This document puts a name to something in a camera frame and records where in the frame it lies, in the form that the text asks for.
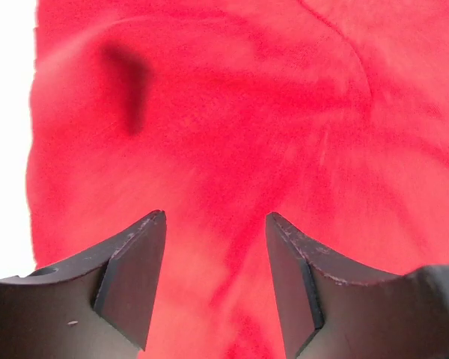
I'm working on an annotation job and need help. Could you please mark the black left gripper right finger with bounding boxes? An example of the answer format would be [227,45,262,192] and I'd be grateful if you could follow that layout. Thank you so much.
[266,212,449,358]

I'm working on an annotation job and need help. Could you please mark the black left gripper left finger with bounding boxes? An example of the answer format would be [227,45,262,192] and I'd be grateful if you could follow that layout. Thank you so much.
[0,210,166,359]

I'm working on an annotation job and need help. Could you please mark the dark red t shirt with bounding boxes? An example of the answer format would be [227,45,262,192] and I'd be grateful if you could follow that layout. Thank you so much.
[27,1,449,358]

